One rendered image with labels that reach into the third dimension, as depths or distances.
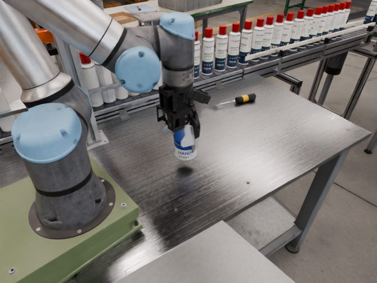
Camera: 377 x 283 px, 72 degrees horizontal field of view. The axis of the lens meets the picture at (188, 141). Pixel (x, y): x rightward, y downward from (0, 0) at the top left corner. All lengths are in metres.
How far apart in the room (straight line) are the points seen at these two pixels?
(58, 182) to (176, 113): 0.31
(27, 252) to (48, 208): 0.09
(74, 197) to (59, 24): 0.33
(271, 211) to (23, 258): 1.21
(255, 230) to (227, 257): 0.80
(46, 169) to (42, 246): 0.17
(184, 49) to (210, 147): 0.40
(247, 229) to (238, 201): 0.70
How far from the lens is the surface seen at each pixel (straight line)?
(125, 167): 0.85
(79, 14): 0.45
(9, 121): 1.04
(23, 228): 0.68
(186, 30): 0.59
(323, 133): 1.07
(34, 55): 0.62
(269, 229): 1.46
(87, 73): 1.01
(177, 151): 0.78
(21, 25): 0.62
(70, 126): 0.52
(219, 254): 0.66
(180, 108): 0.68
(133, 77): 0.45
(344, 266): 1.77
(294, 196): 1.95
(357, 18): 2.60
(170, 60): 0.61
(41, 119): 0.55
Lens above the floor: 1.41
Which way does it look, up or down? 39 degrees down
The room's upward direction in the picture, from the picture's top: straight up
